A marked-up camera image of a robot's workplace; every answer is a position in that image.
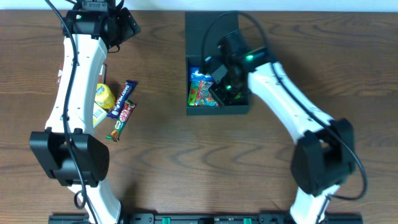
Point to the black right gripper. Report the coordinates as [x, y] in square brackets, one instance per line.
[222, 91]

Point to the red KitKat bar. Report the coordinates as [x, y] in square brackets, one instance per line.
[121, 121]

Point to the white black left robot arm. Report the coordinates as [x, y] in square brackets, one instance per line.
[67, 149]

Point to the blue Oreo cookie pack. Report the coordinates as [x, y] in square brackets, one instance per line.
[196, 75]

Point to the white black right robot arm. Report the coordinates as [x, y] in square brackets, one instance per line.
[322, 158]

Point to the green yellow snack box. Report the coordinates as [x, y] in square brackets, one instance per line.
[99, 114]

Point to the black mounting rail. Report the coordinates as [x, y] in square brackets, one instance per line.
[263, 218]

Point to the black box with lid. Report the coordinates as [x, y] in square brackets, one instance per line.
[203, 31]

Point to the purple Dairy Milk bar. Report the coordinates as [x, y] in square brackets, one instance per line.
[127, 90]

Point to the brown white snack box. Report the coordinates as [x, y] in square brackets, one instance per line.
[101, 77]

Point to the yellow round candy tub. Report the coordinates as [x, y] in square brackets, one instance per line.
[104, 96]

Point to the colourful gummy candy bag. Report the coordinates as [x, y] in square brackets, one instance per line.
[199, 94]

